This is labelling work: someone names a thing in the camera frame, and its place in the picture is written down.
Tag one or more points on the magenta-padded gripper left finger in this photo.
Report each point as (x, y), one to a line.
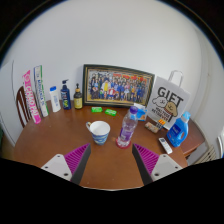
(58, 166)

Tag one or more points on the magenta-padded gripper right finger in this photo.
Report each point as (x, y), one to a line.
(165, 166)

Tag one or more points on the clear purple-capped water bottle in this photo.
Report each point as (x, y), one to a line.
(127, 128)

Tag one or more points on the white remote control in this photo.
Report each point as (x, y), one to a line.
(165, 145)

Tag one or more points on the blue detergent bottle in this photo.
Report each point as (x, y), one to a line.
(178, 131)

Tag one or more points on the small brown snack pack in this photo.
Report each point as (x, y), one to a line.
(151, 127)

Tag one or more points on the white radiator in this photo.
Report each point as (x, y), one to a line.
(206, 155)

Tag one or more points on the blue tissue pack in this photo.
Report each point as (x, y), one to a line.
(141, 113)

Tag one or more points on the white printed paper bag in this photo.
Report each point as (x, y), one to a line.
(168, 100)

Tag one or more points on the white blue-capped lotion bottle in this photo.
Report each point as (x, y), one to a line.
(55, 100)

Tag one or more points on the dark blue pump bottle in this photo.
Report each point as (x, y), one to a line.
(65, 98)

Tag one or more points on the amber yellow-labelled pump bottle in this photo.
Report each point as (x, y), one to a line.
(78, 100)

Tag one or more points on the brown wooden chair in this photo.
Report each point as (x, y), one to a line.
(22, 106)

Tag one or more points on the tall pink box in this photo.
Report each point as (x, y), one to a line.
(32, 98)

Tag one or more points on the tall green and white box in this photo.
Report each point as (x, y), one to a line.
(41, 91)

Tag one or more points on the white cabinet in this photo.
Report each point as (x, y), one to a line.
(8, 103)

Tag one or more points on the framed group photo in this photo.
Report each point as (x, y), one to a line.
(116, 86)

